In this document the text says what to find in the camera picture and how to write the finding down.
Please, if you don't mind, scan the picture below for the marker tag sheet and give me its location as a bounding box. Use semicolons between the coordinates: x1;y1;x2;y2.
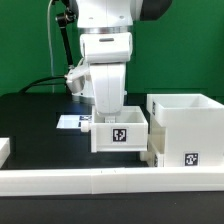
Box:
56;115;92;129

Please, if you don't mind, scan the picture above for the white front rail fence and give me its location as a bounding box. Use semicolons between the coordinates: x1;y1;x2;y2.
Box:
0;166;224;196

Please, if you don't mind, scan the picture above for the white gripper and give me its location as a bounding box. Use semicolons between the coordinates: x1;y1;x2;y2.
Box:
66;63;126;123

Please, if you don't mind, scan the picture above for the white hanging cable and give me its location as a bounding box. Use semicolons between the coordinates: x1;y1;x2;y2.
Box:
47;0;56;94

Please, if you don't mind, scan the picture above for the white left rail segment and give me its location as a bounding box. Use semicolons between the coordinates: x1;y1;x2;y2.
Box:
0;138;10;168

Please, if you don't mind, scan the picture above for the black cable bundle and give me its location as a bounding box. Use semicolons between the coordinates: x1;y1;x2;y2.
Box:
18;75;71;94

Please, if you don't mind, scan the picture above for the white drawer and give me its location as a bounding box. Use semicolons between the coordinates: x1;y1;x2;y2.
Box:
81;106;148;153
140;140;164;167

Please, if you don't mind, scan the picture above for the white drawer cabinet box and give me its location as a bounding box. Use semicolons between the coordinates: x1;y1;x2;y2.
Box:
147;94;224;167

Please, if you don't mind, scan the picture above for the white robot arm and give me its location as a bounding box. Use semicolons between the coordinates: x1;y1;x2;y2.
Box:
54;0;172;123

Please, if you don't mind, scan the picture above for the black camera stand pole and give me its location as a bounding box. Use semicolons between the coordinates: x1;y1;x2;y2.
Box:
56;8;75;69

